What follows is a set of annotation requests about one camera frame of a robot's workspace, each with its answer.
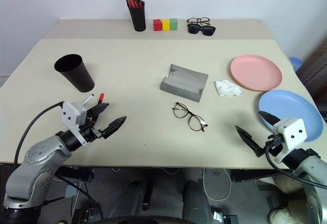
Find black sunglasses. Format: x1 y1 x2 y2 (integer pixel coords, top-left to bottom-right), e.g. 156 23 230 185
188 24 217 37

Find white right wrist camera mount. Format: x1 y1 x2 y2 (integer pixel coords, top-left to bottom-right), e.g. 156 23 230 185
272 118 307 164

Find brown wooden cabinet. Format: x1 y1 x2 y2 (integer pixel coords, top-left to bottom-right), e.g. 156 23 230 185
296 37 327 120

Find blue round container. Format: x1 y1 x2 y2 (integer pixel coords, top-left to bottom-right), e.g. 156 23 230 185
288 56 303 72

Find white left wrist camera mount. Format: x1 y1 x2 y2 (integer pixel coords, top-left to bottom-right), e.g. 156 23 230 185
61 101 90 147

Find tortoiseshell round glasses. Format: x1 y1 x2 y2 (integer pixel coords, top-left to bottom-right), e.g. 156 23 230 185
172 102 208 133

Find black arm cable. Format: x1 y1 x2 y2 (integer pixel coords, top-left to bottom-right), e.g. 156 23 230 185
264 142 327 190
14 101 64 167

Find black table frame bracket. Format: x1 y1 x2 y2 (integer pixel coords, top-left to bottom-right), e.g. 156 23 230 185
231 169 282 183
55 166 94 183

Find thin brown framed glasses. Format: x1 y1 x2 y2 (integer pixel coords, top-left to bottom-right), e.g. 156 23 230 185
186 17 211 27

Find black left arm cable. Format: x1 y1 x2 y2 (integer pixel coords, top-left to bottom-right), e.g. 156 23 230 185
14 101 64 167

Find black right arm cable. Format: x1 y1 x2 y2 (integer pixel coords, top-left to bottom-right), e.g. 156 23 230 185
264 142 327 190

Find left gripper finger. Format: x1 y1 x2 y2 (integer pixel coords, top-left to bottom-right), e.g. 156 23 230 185
100 115 128 140
89 103 110 122

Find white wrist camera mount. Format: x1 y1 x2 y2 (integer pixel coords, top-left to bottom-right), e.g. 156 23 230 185
61 101 90 147
272 118 307 164

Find white floor cable loop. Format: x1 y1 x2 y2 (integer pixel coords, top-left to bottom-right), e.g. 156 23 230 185
203 167 232 201

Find grey glasses case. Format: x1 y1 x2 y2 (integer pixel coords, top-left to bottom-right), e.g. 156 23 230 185
160 64 209 103

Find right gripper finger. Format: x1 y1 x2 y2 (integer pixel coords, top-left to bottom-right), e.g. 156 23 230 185
258 110 282 128
235 125 266 158

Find white marker pen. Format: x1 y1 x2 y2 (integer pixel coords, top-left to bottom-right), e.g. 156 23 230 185
81 94 95 107

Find blue plate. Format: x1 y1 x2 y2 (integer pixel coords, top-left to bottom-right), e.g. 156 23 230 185
257 89 324 142

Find dark rounded shape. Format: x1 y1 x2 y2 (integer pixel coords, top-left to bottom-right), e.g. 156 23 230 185
182 180 214 224

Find black tool holder cup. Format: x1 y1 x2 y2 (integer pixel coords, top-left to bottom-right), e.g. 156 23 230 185
128 0 147 32

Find empty black cup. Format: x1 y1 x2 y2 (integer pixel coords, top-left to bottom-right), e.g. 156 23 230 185
54 54 96 93

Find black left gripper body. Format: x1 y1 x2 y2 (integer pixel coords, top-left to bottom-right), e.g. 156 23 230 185
78 108 106 143

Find crumpled white tissue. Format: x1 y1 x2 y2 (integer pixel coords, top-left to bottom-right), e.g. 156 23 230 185
215 80 243 97

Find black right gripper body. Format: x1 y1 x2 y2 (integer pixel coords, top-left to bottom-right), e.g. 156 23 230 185
256 133 286 164

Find pink plate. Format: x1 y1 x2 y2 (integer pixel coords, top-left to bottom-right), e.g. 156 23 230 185
230 54 283 92

